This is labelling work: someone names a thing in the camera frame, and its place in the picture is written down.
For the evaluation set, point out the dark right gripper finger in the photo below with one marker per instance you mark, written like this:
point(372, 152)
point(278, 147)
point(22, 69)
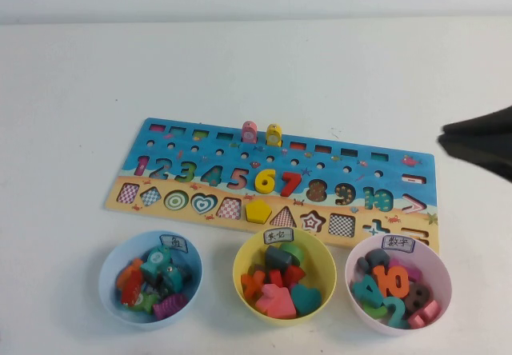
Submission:
point(488, 123)
point(484, 155)

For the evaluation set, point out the colourful wooden number puzzle board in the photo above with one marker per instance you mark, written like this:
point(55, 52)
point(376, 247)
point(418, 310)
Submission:
point(224, 163)

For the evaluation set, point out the red wooden fish piece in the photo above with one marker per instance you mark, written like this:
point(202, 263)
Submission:
point(132, 289)

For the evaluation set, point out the paper label on pink bowl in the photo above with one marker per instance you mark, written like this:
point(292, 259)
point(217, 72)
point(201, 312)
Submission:
point(398, 244)

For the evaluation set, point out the pink plastic bowl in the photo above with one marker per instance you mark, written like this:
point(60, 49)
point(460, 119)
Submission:
point(440, 275)

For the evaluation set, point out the magenta wooden number piece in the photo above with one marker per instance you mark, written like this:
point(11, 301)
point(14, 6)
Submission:
point(414, 274)

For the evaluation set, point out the grey wooden number piece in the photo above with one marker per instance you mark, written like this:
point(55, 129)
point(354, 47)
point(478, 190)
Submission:
point(374, 260)

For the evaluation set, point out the yellow plastic bowl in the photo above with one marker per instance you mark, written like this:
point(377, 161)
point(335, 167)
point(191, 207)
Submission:
point(324, 267)

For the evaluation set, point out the yellow wooden fish piece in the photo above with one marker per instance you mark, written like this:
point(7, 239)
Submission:
point(274, 136)

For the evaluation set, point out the green wooden round piece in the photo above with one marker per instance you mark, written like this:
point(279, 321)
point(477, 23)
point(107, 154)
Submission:
point(294, 251)

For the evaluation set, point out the paper label on yellow bowl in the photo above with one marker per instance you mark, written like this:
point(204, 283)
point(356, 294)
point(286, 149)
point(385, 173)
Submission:
point(278, 236)

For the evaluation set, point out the red wooden shape piece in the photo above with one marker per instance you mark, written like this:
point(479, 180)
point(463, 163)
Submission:
point(295, 277)

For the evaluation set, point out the teal wooden heart piece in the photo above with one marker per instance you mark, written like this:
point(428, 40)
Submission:
point(306, 301)

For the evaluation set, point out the yellow wooden pentagon piece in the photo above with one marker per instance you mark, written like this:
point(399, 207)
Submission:
point(258, 212)

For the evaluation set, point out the pink wooden fish piece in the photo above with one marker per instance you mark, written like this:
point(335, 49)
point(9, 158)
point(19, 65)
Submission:
point(249, 133)

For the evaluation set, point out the orange wooden cross piece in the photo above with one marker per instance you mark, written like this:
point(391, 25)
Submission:
point(253, 285)

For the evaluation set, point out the paper label on blue bowl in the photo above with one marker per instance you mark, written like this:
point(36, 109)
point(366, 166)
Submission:
point(174, 243)

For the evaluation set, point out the dark teal wooden fish piece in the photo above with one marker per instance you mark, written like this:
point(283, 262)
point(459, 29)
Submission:
point(172, 281)

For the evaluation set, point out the purple wooden fish piece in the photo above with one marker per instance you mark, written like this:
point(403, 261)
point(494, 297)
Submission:
point(170, 308)

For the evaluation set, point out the green wooden fish piece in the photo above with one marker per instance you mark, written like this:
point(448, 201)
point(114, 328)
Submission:
point(148, 303)

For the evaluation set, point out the orange wooden fish piece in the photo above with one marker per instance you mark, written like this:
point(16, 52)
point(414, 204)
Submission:
point(126, 275)

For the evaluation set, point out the light blue plastic bowl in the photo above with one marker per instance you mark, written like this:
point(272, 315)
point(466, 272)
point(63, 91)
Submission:
point(116, 307)

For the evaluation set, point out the brown wooden number eight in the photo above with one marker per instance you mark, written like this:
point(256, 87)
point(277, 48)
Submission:
point(418, 297)

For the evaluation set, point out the orange wooden number ten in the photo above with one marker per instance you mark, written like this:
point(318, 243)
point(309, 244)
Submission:
point(381, 282)

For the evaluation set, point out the pink wooden equals sign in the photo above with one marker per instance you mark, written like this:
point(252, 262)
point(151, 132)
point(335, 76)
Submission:
point(425, 314)

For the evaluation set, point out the teal wooden number four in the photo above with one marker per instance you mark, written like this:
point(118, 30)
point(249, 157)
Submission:
point(367, 294)

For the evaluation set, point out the teal wooden number two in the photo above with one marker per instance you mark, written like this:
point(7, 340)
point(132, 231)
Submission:
point(396, 315)

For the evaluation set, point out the red wooden number seven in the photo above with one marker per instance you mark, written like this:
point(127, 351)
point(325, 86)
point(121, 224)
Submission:
point(292, 183)

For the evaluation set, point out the yellow wooden number six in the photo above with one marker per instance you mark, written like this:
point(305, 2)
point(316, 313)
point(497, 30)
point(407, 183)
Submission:
point(265, 185)

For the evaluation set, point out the dark teal wooden block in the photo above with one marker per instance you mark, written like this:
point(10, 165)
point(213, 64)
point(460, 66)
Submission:
point(277, 258)

